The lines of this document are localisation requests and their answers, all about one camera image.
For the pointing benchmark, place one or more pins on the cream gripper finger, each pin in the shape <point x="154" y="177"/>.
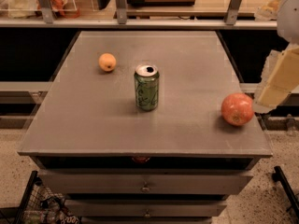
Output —
<point x="280" y="76"/>

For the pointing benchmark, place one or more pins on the green soda can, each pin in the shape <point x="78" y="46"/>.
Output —
<point x="146" y="86"/>

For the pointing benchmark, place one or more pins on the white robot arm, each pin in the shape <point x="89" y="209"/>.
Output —
<point x="288" y="21"/>

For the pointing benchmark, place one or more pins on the red apple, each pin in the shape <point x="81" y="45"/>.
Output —
<point x="236" y="109"/>

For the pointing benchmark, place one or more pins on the grey drawer cabinet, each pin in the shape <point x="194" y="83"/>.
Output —
<point x="88" y="128"/>

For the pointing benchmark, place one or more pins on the red object in drawer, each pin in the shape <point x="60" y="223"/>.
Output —
<point x="140" y="159"/>

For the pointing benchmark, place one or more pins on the orange fruit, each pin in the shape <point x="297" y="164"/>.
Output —
<point x="107" y="62"/>

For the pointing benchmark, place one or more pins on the clear plastic box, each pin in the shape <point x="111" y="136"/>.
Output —
<point x="20" y="9"/>

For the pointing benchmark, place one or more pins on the black frame bar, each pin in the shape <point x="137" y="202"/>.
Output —
<point x="278" y="176"/>

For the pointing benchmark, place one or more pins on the black wire basket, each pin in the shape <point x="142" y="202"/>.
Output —
<point x="39" y="205"/>

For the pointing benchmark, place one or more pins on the metal shelf rail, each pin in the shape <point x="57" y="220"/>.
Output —
<point x="142" y="24"/>

